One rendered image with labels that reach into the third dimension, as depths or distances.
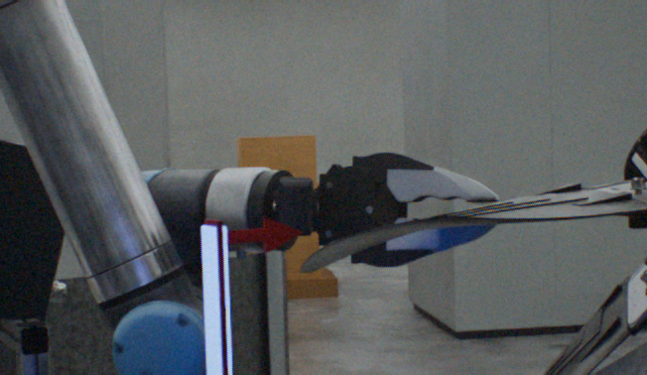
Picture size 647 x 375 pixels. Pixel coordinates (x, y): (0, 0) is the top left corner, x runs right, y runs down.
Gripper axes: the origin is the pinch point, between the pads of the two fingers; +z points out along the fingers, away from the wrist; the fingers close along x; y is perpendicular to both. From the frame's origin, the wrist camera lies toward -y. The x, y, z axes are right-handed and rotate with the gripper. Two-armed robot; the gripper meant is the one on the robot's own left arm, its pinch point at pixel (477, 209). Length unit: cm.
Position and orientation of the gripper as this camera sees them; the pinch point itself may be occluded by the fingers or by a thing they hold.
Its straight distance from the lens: 94.3
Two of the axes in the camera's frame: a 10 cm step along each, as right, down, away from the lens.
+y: 4.6, 0.4, 8.9
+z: 8.9, -0.1, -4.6
